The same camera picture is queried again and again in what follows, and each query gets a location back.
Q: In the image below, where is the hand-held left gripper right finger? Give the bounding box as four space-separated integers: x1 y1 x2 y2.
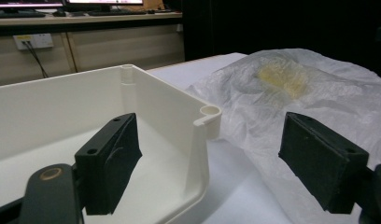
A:
277 111 371 215

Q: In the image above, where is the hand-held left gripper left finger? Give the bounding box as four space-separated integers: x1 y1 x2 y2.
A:
74 112 143 217

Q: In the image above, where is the white printed plastic bag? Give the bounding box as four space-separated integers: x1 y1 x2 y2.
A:
185 48 381 224

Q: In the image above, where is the white plastic bin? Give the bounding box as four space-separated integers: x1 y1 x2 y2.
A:
0 63 223 224

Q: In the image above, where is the yellow item inside bag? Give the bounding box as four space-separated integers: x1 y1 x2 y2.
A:
257 60 309 99

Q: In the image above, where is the wooden office desk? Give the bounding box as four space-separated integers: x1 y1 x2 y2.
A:
0 11 186 88

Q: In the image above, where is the black keyboard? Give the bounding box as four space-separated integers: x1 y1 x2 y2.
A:
0 10 47 19
87 9 148 17

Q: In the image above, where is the black curtain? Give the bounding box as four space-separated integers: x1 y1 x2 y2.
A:
182 0 381 80

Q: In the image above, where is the computer monitor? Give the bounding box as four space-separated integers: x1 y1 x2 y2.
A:
0 0 64 10
64 0 145 13

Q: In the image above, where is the brown cardboard box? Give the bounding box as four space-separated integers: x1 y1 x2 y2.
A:
122 0 166 12

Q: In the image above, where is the black power cable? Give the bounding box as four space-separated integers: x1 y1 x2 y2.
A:
23 41 49 78

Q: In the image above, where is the white wall socket strip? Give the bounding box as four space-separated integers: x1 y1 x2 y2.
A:
13 33 54 50

